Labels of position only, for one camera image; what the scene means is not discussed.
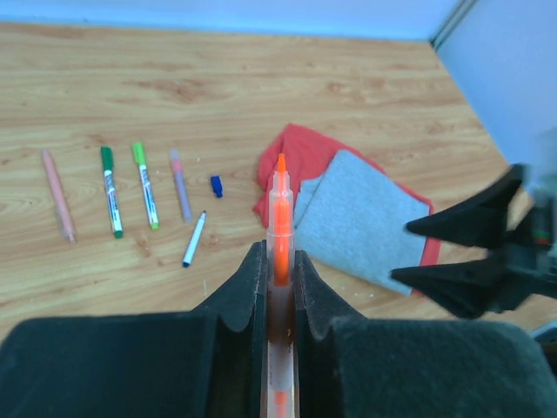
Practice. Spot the pink pen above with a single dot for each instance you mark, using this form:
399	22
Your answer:
58	196

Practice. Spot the purple pen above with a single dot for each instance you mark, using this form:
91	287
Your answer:
183	199

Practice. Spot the dark green pen cap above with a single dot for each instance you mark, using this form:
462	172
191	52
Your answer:
107	158

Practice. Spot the blue pen cap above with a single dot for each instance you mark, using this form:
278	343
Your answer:
217	186

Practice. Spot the white marker blue end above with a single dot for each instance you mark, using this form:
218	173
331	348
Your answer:
195	238

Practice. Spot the pink translucent pen cap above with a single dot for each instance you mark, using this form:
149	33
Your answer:
175	162

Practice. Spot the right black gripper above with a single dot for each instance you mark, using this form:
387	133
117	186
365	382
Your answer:
525	263

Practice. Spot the white marker green end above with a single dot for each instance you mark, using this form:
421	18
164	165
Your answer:
150	205

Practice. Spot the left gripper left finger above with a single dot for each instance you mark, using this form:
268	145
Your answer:
207	362

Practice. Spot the red and grey cloth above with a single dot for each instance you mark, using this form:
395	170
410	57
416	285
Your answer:
348	214

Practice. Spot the orange highlighter pen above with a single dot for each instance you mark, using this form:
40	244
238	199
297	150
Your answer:
280	252

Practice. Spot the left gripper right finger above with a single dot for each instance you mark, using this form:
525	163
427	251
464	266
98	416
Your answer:
353	366

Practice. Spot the orange white pen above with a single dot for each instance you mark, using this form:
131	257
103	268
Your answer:
114	213

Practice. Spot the light green pen cap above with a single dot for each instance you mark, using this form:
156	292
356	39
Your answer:
139	153

